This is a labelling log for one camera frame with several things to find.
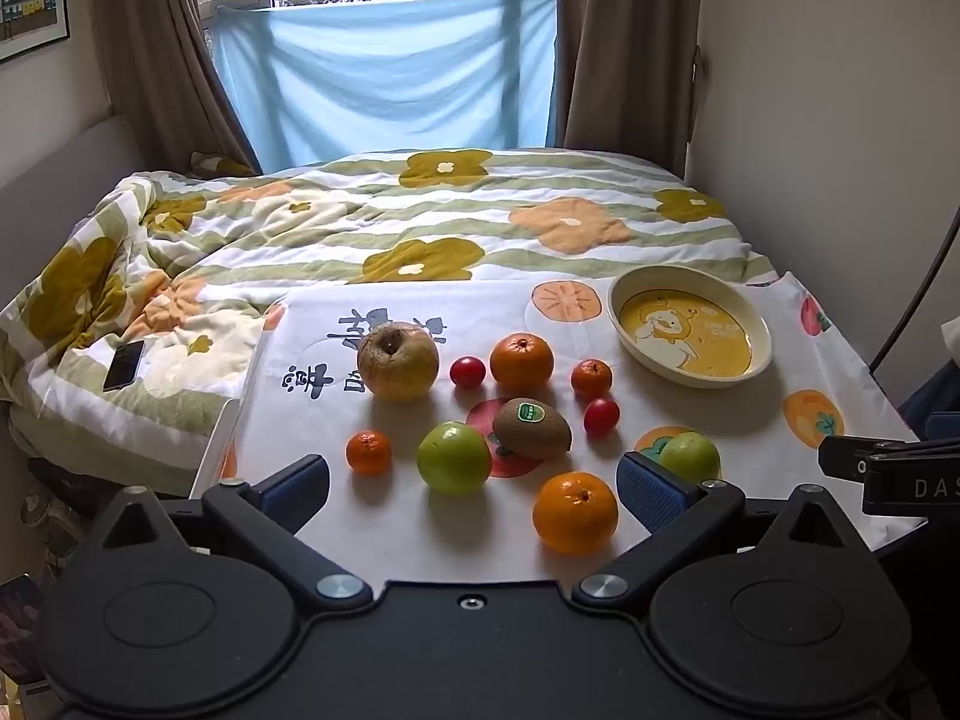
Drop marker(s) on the cherry tomato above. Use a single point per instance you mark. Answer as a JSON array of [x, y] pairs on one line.
[[601, 417], [467, 373]]

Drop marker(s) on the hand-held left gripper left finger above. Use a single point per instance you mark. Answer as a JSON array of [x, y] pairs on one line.
[[300, 487]]

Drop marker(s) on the brown curtain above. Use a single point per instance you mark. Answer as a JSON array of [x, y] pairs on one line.
[[157, 52], [630, 45]]

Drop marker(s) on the white persimmon print tablecloth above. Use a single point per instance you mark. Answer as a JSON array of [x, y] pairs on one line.
[[750, 420]]

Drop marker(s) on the small green apple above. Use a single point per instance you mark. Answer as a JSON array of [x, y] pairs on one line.
[[691, 454]]

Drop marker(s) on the black smartphone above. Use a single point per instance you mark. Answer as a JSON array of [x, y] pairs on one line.
[[124, 365]]

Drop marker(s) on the large green apple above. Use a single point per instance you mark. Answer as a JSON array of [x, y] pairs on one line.
[[454, 459]]

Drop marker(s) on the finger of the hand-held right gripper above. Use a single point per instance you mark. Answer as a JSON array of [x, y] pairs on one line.
[[840, 457]]

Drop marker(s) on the floral striped blanket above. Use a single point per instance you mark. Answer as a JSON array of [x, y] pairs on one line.
[[337, 225]]

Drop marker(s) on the large orange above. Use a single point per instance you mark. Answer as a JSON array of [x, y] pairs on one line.
[[522, 362], [575, 514]]

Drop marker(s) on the small tangerine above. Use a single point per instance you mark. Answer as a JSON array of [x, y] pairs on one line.
[[368, 452], [591, 379]]

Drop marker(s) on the cream bowl with duck print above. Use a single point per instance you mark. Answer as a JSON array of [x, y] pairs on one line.
[[688, 330]]

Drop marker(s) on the light blue window cloth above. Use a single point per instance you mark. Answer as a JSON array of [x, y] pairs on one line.
[[390, 75]]

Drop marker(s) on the yellow apple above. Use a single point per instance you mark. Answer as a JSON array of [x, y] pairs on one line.
[[397, 361]]

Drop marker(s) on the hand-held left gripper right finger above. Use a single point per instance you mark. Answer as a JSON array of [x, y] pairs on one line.
[[649, 495]]

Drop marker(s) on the dark blue cloth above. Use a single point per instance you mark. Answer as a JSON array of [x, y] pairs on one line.
[[934, 405]]

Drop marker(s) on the grey bed headboard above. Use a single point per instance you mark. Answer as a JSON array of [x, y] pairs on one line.
[[60, 165]]

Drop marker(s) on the brown kiwi with green sticker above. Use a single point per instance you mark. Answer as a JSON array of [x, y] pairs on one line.
[[531, 429]]

